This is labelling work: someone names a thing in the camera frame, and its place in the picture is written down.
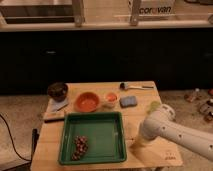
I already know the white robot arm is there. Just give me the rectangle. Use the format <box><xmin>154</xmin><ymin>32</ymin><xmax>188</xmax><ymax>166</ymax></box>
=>
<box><xmin>138</xmin><ymin>104</ymin><xmax>213</xmax><ymax>162</ymax></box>

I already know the white cardboard box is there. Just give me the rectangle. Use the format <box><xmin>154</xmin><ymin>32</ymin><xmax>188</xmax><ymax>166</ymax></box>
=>
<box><xmin>126</xmin><ymin>0</ymin><xmax>177</xmax><ymax>17</ymax></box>

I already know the yellow banana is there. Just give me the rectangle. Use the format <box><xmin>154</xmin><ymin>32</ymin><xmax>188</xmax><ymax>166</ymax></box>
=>
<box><xmin>131</xmin><ymin>138</ymin><xmax>149</xmax><ymax>149</ymax></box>

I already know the light green cup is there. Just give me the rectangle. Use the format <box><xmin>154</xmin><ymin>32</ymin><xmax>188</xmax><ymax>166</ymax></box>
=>
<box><xmin>149</xmin><ymin>101</ymin><xmax>161</xmax><ymax>112</ymax></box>

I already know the blue sponge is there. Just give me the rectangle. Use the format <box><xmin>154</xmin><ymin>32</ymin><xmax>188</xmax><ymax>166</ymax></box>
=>
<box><xmin>119</xmin><ymin>96</ymin><xmax>137</xmax><ymax>108</ymax></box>

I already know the grey blue cloth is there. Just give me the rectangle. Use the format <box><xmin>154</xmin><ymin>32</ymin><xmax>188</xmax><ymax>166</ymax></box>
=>
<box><xmin>50</xmin><ymin>99</ymin><xmax>69</xmax><ymax>112</ymax></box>

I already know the black cable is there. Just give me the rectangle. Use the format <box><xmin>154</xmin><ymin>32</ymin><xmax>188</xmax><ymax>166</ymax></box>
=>
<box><xmin>0</xmin><ymin>114</ymin><xmax>32</xmax><ymax>162</ymax></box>

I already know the wooden block brush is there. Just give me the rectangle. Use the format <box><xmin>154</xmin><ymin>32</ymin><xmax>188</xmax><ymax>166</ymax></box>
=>
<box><xmin>43</xmin><ymin>111</ymin><xmax>64</xmax><ymax>122</ymax></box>

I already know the dark brown bowl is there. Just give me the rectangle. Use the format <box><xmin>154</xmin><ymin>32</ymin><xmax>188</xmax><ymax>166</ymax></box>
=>
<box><xmin>47</xmin><ymin>82</ymin><xmax>68</xmax><ymax>102</ymax></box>

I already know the black bristle brush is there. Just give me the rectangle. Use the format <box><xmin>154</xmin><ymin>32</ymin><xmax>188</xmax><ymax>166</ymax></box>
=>
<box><xmin>119</xmin><ymin>82</ymin><xmax>154</xmax><ymax>90</ymax></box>

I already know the red bowl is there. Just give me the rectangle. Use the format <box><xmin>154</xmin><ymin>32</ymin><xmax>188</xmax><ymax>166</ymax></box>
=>
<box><xmin>74</xmin><ymin>92</ymin><xmax>100</xmax><ymax>112</ymax></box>

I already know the green plastic tray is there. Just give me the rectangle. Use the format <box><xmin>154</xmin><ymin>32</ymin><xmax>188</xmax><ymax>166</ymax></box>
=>
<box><xmin>58</xmin><ymin>112</ymin><xmax>127</xmax><ymax>165</ymax></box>

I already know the small orange cup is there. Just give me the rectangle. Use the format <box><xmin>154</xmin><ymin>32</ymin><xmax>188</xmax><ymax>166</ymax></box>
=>
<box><xmin>104</xmin><ymin>92</ymin><xmax>118</xmax><ymax>108</ymax></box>

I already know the bunch of red grapes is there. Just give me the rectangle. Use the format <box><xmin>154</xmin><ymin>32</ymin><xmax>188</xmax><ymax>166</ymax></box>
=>
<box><xmin>71</xmin><ymin>136</ymin><xmax>88</xmax><ymax>161</ymax></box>

